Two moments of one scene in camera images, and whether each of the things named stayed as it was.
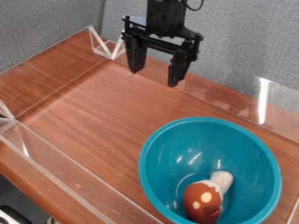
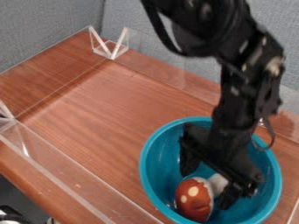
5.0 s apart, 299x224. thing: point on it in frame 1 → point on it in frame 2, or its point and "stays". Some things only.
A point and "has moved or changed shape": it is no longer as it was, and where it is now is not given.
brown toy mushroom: x=203 y=198 has moved or changed shape
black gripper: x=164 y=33 → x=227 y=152
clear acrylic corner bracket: x=106 y=48 stays
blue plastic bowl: x=189 y=151 stays
